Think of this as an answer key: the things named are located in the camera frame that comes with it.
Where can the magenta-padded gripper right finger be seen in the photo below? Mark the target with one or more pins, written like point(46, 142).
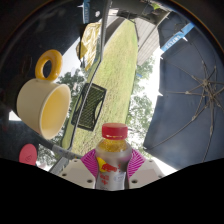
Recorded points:
point(146, 171)

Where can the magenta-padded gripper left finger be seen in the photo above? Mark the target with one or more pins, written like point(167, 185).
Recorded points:
point(78, 171)

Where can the red-capped drink bottle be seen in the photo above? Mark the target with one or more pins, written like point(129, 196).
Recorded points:
point(113, 156)

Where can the wide black mesh chair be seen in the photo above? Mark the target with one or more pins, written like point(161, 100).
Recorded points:
point(88, 106)

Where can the large navy patio umbrella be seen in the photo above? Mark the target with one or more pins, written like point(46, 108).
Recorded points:
point(186, 110)

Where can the blue umbrella with white band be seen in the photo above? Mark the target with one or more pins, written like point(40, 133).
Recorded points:
point(175, 38)

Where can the grey shingled building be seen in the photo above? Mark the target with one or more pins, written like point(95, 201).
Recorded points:
point(150, 33)

